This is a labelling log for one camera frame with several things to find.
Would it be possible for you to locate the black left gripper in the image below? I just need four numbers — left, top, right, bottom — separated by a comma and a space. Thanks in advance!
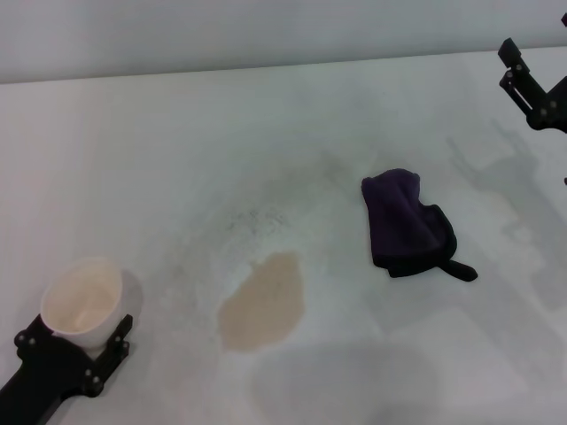
0, 313, 134, 425

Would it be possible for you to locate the purple rag with black trim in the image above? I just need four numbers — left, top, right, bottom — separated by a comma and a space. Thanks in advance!
361, 166, 478, 282

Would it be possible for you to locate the brown water stain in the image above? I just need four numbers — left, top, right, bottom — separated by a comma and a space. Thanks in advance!
216, 251, 306, 353

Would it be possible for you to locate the white paper cup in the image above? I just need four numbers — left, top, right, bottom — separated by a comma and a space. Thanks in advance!
40, 256, 145, 355

